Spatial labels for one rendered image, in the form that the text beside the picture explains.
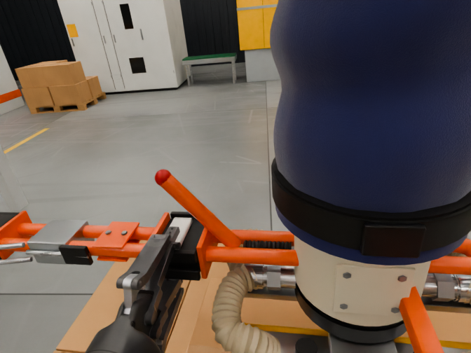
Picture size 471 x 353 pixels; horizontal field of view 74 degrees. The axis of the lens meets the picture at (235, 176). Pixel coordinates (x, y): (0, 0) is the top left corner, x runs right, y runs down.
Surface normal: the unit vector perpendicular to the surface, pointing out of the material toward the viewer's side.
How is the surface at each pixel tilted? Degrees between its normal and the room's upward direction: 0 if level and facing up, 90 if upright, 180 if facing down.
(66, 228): 0
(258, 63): 90
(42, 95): 90
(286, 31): 75
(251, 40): 90
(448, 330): 0
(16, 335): 0
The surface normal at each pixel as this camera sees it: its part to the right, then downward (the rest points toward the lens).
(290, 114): -0.93, -0.02
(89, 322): -0.09, -0.88
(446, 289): -0.18, -0.02
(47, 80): -0.11, 0.48
